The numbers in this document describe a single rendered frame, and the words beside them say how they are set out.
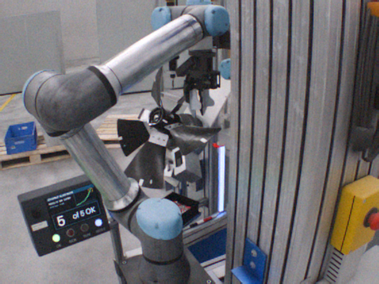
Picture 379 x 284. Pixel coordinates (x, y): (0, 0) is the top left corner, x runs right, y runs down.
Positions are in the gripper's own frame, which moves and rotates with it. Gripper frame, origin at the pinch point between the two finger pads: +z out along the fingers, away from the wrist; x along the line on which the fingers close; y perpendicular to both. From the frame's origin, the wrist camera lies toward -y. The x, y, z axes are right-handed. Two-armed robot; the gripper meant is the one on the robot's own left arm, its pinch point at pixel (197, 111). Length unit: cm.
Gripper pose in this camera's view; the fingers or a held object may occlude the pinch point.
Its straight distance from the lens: 108.3
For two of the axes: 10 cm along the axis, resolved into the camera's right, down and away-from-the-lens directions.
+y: 6.0, 2.9, -7.4
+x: 8.0, -2.5, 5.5
